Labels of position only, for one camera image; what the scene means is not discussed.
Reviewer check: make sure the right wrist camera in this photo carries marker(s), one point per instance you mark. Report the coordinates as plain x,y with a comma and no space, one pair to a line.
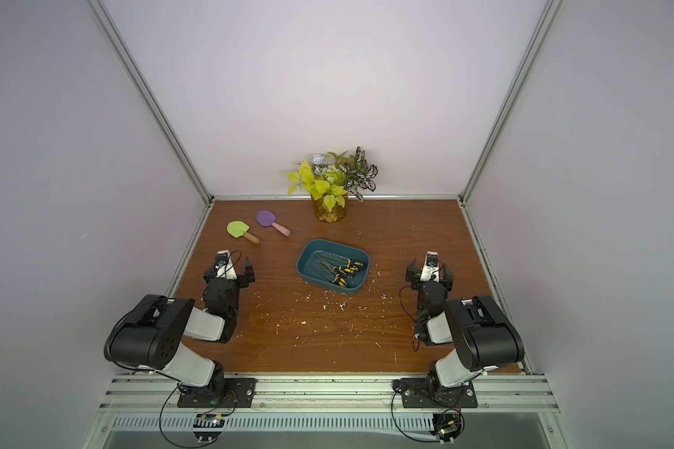
431,268

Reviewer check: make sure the teal plastic storage box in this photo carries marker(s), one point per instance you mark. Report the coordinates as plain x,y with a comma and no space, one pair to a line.
306,265

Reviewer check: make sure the amber vase with plants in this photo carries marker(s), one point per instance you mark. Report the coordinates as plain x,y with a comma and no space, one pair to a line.
331,179

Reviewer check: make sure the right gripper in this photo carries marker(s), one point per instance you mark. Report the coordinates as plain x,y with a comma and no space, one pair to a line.
414,276

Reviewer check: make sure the left controller board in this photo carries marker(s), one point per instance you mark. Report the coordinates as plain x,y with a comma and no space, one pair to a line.
208,427

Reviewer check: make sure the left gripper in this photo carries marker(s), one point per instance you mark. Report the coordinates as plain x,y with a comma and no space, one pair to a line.
250,276

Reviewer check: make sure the file tool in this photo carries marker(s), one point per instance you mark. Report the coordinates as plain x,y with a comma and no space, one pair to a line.
327,266
327,273
336,280
344,261
335,272

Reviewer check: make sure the purple toy shovel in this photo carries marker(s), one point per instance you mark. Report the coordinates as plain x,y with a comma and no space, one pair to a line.
268,219

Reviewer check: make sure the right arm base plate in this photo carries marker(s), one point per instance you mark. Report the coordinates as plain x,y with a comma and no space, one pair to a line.
421,393

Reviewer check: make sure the controller board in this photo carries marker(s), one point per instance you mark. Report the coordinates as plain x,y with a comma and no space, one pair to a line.
208,427
448,426

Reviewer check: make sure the right controller board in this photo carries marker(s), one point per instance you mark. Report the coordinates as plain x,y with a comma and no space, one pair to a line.
448,426

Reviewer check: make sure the aluminium front rail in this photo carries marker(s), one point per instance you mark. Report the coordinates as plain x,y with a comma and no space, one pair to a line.
374,392

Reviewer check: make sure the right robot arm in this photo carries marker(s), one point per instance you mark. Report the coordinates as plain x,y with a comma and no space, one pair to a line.
482,337

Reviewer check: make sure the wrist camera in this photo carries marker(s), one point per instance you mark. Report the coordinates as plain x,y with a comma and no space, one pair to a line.
431,268
224,267

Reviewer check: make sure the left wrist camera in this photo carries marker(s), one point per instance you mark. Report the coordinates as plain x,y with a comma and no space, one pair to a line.
224,267

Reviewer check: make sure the green toy shovel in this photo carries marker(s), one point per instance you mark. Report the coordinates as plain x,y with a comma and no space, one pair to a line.
238,229

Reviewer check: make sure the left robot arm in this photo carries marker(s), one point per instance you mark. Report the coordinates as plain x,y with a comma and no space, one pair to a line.
150,336

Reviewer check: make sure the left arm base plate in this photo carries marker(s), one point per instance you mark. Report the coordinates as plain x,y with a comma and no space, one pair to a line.
226,393

